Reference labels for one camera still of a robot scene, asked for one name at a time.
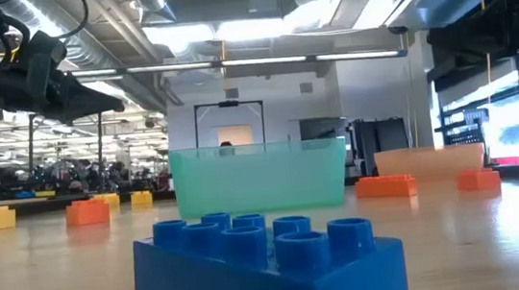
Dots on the long ceiling light bar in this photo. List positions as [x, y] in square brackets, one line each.
[260, 61]

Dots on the small blue background object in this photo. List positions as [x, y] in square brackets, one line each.
[26, 194]

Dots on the black background rig frame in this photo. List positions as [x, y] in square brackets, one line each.
[227, 104]
[101, 142]

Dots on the green translucent plastic bin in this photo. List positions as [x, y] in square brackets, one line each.
[258, 179]

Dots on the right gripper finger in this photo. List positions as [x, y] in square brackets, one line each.
[480, 35]

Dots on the large silver ventilation duct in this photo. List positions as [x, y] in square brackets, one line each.
[99, 41]

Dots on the black shelf rack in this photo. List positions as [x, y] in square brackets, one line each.
[466, 135]

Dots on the long blue toy brick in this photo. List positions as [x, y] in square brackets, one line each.
[254, 280]

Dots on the small yellow background object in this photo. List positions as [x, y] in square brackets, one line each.
[45, 193]

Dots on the black aluminium frame rail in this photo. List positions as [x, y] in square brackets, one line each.
[43, 205]

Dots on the black folding panels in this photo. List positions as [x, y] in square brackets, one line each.
[385, 141]

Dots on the grey wall vent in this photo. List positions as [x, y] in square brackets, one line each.
[231, 93]
[306, 87]

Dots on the orange translucent plastic bin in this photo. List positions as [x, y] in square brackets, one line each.
[430, 161]

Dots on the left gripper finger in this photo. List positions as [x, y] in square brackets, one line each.
[86, 105]

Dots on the long yellow toy brick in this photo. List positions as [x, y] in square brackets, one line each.
[113, 200]

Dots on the person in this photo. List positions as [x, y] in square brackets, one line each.
[226, 145]

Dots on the long orange toy brick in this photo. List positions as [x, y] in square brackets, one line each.
[386, 187]

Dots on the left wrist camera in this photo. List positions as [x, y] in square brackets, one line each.
[45, 56]

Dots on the small orange toy brick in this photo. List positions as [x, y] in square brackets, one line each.
[88, 213]
[479, 181]

